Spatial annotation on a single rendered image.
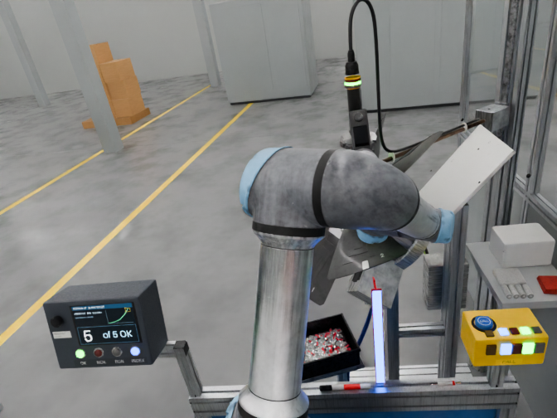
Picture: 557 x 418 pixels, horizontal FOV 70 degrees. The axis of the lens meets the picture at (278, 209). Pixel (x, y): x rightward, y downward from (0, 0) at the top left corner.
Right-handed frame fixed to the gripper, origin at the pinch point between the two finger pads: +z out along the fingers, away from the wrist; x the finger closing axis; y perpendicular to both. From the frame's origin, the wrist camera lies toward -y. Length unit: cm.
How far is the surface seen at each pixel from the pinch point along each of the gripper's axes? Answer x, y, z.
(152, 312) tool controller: -57, 29, -39
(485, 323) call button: 25, 38, -40
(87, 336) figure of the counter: -73, 30, -45
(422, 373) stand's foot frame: 27, 139, 27
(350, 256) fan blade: -5.3, 28.7, -21.9
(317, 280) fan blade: -16, 49, -6
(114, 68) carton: -413, 40, 693
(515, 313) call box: 33, 39, -36
